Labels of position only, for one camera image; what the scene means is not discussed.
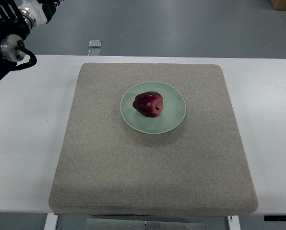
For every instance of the light green plate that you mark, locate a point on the light green plate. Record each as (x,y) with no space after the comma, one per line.
(173,112)

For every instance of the lower floor outlet plate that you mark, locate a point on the lower floor outlet plate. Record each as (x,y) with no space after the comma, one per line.
(94,52)

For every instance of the beige fabric mat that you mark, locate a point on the beige fabric mat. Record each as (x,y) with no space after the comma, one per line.
(106,167)

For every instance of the upper floor outlet plate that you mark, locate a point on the upper floor outlet plate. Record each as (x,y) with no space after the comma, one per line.
(95,44)

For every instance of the metal bracket under table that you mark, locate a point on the metal bracket under table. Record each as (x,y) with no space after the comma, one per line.
(120,224)

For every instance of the cardboard box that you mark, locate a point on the cardboard box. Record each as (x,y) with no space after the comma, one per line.
(279,5)

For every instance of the floor outlet plate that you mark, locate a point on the floor outlet plate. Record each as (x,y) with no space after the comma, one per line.
(94,52)
(95,44)

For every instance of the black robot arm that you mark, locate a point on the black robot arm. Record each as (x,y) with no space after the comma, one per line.
(14,29)

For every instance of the red apple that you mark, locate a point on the red apple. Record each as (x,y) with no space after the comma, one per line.
(149,104)

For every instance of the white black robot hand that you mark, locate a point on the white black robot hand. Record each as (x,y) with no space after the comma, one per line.
(37,12)

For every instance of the black desk control panel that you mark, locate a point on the black desk control panel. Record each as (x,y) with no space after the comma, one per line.
(275,218)

